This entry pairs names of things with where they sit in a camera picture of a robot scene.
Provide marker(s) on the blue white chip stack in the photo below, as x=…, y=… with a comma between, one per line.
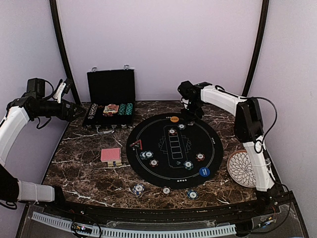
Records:
x=138, y=190

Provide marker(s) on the orange big blind button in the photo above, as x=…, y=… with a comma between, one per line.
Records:
x=174, y=119

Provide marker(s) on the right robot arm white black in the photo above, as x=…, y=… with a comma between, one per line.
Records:
x=248, y=129

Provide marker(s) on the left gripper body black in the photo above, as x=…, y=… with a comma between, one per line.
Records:
x=66, y=117

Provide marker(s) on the red playing card deck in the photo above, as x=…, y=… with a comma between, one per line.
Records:
x=111, y=155

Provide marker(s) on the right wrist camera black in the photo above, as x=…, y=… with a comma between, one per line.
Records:
x=188, y=91

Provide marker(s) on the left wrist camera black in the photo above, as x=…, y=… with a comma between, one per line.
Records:
x=36, y=88

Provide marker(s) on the card box in case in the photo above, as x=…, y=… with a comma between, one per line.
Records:
x=110, y=110

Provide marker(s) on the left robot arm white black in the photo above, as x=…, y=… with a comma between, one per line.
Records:
x=33, y=104

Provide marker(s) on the red triangle dealer marker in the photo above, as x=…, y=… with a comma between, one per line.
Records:
x=137, y=144

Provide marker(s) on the black white chips in case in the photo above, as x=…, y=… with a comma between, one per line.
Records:
x=92, y=111

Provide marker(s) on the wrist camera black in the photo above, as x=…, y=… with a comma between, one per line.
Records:
x=36, y=88
x=188, y=91

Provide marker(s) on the blue small blind button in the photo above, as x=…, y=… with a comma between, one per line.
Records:
x=204, y=172

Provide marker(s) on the round black poker mat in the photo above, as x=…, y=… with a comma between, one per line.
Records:
x=172, y=151

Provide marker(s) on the black poker chip case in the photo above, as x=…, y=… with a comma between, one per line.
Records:
x=116, y=86

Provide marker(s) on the blue green chip stack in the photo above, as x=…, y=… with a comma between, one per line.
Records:
x=192, y=194

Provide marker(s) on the red white chip stack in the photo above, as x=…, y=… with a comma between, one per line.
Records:
x=166, y=190

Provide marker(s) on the teal chips in case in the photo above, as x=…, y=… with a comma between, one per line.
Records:
x=125, y=109

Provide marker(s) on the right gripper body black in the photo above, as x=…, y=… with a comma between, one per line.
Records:
x=194, y=110

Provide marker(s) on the white cable duct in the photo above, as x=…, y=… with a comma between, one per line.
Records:
x=134, y=230

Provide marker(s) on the floral patterned ceramic plate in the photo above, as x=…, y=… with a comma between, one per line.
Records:
x=240, y=169

